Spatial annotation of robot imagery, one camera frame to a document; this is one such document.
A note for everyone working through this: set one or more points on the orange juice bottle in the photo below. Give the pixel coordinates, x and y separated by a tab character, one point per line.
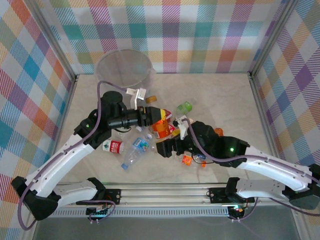
218	131

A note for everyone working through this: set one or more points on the small orange-brown bottle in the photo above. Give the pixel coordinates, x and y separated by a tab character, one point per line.
151	99

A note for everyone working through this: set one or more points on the clear bottle orange label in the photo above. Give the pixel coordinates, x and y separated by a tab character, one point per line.
186	159

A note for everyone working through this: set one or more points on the water bottle blue label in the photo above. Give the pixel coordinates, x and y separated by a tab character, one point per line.
138	146

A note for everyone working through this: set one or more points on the clear bottle green label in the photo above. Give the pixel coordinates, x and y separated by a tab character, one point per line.
183	107

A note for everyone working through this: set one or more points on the water bottle red white label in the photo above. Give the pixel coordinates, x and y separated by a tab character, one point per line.
113	147

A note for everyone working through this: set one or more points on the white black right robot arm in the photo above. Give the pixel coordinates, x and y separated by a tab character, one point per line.
275	173

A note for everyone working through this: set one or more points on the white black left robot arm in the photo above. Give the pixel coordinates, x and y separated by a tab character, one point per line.
72	156

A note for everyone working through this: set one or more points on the clear plastic bin liner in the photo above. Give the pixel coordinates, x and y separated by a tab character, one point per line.
152	80

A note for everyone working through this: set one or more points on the white bottle cap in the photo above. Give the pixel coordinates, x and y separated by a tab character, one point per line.
149	136

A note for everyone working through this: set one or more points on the small lit circuit board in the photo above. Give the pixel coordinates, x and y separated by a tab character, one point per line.
97	212
237	209

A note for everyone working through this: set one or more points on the wide aluminium mounting rail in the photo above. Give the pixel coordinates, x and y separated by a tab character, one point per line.
162	195

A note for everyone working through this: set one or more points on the aluminium table edge rail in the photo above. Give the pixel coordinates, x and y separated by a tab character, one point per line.
70	95
265	112

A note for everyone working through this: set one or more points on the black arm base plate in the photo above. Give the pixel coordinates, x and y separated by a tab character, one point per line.
216	196
113	196

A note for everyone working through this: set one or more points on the aluminium frame corner post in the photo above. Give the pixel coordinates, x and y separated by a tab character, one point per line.
53	41
272	37

